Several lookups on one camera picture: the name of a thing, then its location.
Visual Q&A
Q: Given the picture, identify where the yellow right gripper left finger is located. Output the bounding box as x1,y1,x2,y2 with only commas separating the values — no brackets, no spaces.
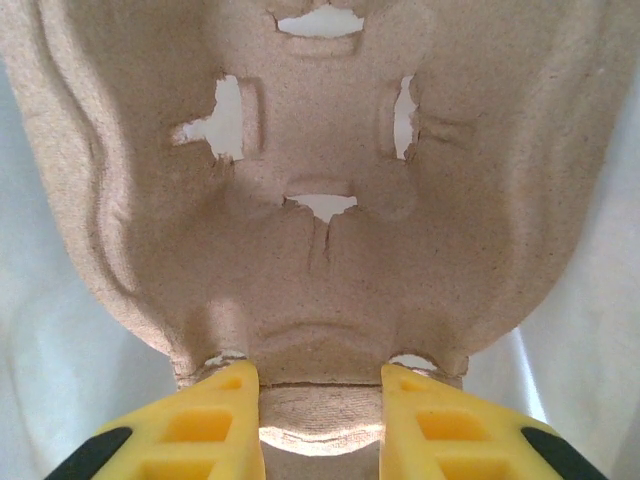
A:
49,360,265,480

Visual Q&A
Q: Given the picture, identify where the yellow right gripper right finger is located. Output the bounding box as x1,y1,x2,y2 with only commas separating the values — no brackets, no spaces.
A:
380,363,601,480

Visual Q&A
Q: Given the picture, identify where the brown pulp cup carrier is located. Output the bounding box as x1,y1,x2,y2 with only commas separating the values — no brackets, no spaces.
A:
0,0,634,480

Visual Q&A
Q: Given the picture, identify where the flower-print paper gift bag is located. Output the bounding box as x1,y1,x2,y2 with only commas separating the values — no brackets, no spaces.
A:
0,0,640,480

